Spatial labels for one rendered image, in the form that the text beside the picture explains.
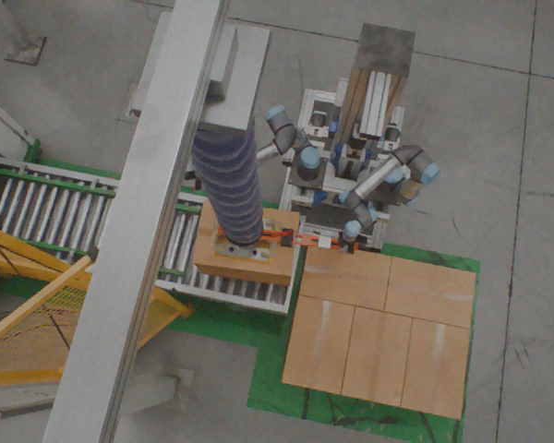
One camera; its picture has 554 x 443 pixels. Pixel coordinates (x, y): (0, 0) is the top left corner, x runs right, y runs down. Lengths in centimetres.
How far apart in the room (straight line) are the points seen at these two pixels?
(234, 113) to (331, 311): 240
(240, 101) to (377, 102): 111
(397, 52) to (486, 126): 250
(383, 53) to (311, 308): 181
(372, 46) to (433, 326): 199
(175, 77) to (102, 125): 362
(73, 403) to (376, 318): 274
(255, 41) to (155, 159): 48
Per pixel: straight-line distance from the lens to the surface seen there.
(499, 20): 551
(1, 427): 163
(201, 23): 121
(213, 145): 152
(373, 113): 228
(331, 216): 398
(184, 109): 110
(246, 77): 133
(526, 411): 445
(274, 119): 265
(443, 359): 364
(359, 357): 350
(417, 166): 262
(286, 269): 298
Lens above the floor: 400
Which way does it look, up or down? 75 degrees down
